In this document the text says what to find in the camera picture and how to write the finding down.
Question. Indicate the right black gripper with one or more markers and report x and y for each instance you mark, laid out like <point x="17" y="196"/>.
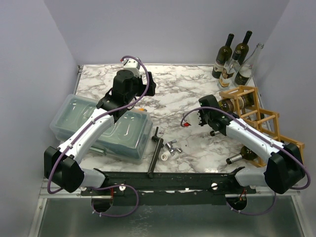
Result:
<point x="205" y="112"/>

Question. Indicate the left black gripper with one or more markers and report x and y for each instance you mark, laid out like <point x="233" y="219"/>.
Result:
<point x="150" y="91"/>

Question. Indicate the green bottle rack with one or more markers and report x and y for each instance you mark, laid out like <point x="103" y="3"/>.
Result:
<point x="252" y="117"/>

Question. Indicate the square clear liquor bottle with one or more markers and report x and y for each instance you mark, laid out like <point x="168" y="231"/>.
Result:
<point x="230" y="69"/>

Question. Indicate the green bottle white label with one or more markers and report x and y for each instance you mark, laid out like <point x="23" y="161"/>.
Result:
<point x="223" y="55"/>

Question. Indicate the green bottle silver neck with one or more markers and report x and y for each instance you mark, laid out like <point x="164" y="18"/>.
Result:
<point x="228" y="105"/>

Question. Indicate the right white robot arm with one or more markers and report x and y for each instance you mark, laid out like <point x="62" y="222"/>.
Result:
<point x="284" y="166"/>

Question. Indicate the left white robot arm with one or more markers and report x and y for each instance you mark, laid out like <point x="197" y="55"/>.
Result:
<point x="61" y="165"/>

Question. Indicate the wooden wine rack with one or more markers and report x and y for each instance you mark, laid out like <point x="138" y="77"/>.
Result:
<point x="269" y="125"/>

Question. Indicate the green bottle lowest rack slot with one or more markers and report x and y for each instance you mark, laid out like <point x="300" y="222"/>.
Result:
<point x="245" y="153"/>

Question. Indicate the tall clear glass bottle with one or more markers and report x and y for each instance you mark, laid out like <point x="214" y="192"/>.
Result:
<point x="247" y="69"/>

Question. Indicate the green bottle back right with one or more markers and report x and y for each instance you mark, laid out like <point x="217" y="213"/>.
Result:
<point x="243" y="47"/>

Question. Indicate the clear plastic storage box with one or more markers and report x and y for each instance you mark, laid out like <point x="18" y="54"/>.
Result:
<point x="126" y="140"/>

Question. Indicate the black metal rod tool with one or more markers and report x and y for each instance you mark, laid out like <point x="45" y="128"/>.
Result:
<point x="159" y="145"/>

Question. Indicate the chrome faucet tap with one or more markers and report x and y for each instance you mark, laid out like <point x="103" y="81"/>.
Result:
<point x="170" y="150"/>

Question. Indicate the black mounting base bar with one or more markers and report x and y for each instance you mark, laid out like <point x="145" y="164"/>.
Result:
<point x="173" y="188"/>

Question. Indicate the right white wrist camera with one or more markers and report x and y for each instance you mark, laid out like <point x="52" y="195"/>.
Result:
<point x="194" y="118"/>

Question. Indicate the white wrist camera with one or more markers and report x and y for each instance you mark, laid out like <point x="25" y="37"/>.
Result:
<point x="194" y="118"/>
<point x="131" y="65"/>

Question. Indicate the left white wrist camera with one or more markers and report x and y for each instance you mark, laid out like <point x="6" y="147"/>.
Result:
<point x="131" y="65"/>

